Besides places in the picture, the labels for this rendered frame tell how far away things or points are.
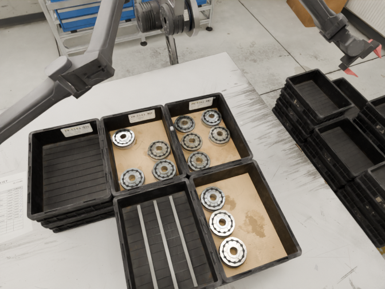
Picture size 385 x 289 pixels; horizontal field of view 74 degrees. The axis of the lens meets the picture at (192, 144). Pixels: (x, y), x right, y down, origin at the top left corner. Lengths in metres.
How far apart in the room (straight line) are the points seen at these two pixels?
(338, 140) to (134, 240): 1.58
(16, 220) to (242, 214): 0.98
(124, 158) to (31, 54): 2.35
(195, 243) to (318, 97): 1.49
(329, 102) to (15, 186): 2.03
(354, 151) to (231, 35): 1.99
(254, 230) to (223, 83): 0.96
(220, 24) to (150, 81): 2.01
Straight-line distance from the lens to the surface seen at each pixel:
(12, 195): 1.47
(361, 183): 1.86
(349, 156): 2.07
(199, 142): 1.20
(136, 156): 1.21
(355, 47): 1.10
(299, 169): 1.44
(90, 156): 1.26
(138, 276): 1.05
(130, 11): 2.95
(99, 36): 0.80
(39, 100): 0.80
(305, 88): 2.18
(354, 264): 1.39
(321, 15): 1.02
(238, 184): 1.16
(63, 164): 1.28
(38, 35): 3.62
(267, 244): 1.11
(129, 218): 1.10
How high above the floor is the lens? 1.86
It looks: 57 degrees down
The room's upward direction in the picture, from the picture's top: 5 degrees clockwise
